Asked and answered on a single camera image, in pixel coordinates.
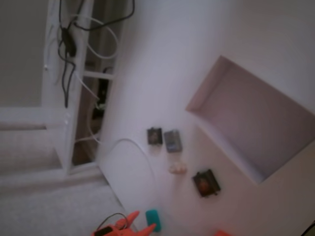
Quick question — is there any black power cable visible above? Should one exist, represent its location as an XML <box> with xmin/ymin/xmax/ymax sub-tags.
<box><xmin>58</xmin><ymin>0</ymin><xmax>136</xmax><ymax>109</ymax></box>

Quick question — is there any white cardboard bin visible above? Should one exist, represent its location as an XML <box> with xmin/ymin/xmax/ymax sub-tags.
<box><xmin>185</xmin><ymin>55</ymin><xmax>315</xmax><ymax>185</ymax></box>

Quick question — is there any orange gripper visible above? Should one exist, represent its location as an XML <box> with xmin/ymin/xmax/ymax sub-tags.
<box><xmin>92</xmin><ymin>210</ymin><xmax>157</xmax><ymax>236</ymax></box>

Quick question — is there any green cube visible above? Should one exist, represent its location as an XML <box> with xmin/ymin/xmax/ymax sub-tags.
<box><xmin>145</xmin><ymin>208</ymin><xmax>163</xmax><ymax>232</ymax></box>

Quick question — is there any black case with dark coin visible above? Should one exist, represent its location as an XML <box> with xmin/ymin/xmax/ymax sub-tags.
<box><xmin>147</xmin><ymin>127</ymin><xmax>163</xmax><ymax>146</ymax></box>

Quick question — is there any small cream figurine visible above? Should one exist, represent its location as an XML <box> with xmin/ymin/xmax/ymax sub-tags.
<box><xmin>169</xmin><ymin>161</ymin><xmax>188</xmax><ymax>175</ymax></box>

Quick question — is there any black case with red coin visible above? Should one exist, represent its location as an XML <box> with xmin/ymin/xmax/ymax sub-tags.
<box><xmin>191</xmin><ymin>169</ymin><xmax>221</xmax><ymax>198</ymax></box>

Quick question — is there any black gooseneck stand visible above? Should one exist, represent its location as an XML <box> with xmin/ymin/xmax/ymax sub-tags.
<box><xmin>301</xmin><ymin>218</ymin><xmax>315</xmax><ymax>236</ymax></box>

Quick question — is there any grey metal tin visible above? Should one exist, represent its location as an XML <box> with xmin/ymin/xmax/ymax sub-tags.
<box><xmin>163</xmin><ymin>129</ymin><xmax>183</xmax><ymax>153</ymax></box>

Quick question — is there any thin servo wire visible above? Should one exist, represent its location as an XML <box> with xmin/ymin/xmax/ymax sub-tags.
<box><xmin>97</xmin><ymin>212</ymin><xmax>130</xmax><ymax>231</ymax></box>

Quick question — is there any white metal frame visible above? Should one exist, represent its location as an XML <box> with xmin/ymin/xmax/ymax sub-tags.
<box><xmin>41</xmin><ymin>0</ymin><xmax>116</xmax><ymax>175</ymax></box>

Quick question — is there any white looped cable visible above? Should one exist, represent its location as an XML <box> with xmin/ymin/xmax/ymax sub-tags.
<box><xmin>45</xmin><ymin>14</ymin><xmax>119</xmax><ymax>101</ymax></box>

